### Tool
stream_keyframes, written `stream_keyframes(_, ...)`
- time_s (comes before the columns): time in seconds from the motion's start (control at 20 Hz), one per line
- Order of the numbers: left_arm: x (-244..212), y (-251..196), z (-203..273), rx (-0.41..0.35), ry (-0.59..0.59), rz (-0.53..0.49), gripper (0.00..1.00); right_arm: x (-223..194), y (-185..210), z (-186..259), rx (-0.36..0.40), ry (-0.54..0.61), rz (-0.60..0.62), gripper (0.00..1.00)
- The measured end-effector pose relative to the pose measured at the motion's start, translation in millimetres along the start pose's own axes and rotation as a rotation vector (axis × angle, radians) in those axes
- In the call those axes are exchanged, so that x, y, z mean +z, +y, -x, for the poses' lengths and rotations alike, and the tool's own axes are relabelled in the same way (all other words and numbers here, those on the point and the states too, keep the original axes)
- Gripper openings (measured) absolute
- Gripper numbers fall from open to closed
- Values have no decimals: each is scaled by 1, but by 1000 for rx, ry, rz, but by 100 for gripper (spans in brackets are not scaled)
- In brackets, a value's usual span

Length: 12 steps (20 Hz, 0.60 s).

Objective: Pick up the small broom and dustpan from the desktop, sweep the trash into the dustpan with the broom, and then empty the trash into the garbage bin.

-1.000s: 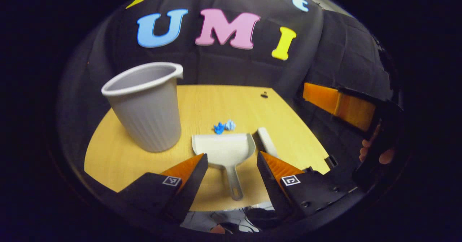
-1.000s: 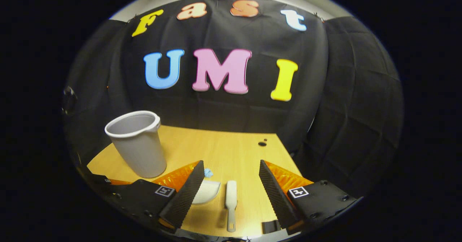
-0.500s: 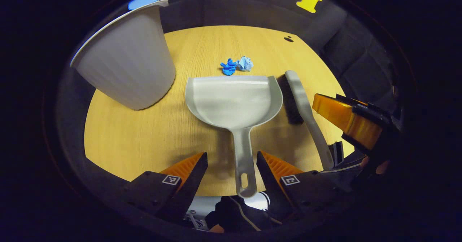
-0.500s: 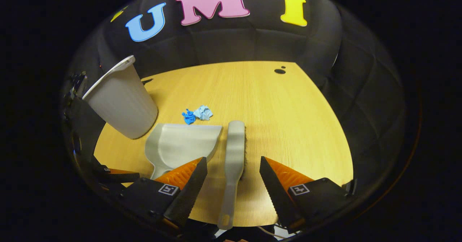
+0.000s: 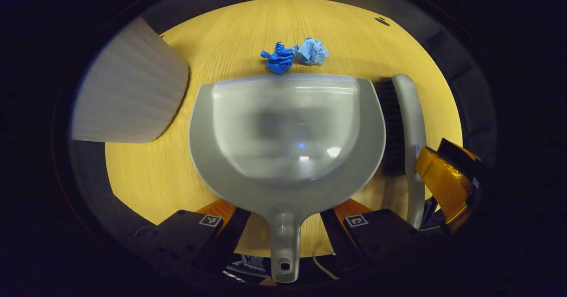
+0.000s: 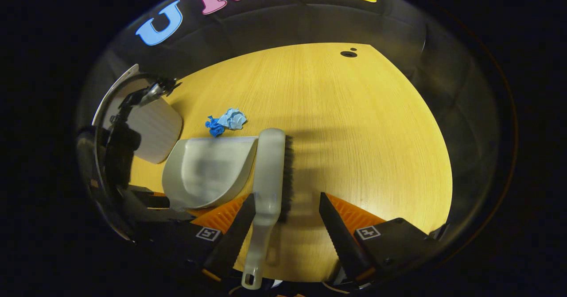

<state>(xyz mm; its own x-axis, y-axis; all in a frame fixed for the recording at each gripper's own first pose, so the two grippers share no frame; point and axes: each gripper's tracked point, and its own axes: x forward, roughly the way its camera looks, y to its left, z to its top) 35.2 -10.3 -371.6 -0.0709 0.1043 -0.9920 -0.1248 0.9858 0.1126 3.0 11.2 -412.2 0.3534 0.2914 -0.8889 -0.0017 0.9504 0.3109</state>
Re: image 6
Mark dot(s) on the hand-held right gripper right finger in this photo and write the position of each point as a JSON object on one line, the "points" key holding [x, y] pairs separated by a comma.
{"points": [[339, 239]]}

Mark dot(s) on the dark blue paper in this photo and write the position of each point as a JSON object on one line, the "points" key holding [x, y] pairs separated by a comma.
{"points": [[215, 126]]}

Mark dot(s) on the wooden desktop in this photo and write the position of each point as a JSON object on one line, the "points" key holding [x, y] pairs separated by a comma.
{"points": [[354, 133]]}

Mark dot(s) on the light blue paper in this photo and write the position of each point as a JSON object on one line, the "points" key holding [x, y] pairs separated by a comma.
{"points": [[233, 119]]}

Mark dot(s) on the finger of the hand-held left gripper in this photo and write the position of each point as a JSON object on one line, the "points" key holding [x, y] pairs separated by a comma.
{"points": [[164, 215], [148, 199]]}

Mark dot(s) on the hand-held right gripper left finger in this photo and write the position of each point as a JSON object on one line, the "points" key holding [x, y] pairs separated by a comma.
{"points": [[237, 239]]}

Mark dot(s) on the small white broom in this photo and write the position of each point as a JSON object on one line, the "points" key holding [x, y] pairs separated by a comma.
{"points": [[270, 173]]}

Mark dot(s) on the white dustpan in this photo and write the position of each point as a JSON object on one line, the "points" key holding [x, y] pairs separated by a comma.
{"points": [[208, 168]]}

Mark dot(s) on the black desk grommet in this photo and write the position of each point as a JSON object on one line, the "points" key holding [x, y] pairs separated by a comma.
{"points": [[348, 54]]}

